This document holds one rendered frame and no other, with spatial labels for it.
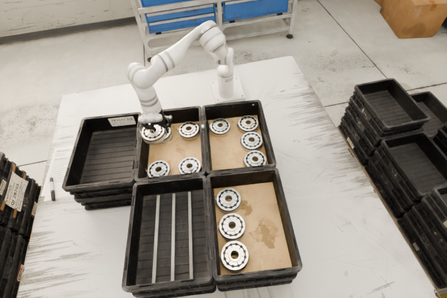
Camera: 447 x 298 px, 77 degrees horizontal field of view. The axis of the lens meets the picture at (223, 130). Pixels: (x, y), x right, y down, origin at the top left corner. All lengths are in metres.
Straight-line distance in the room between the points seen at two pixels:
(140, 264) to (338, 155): 1.07
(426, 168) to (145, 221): 1.70
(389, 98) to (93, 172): 1.95
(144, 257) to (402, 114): 1.81
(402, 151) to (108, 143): 1.80
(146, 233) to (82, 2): 3.30
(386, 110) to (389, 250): 1.07
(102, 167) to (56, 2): 2.97
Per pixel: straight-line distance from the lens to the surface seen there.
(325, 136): 1.64
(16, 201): 2.21
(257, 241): 1.17
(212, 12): 3.19
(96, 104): 1.97
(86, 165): 1.50
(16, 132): 3.24
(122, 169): 1.41
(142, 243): 1.22
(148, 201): 1.29
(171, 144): 1.42
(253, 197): 1.24
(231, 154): 1.34
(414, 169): 2.13
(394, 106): 2.27
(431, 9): 3.89
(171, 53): 1.05
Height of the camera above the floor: 1.95
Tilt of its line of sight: 51 degrees down
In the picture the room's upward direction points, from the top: 4 degrees counter-clockwise
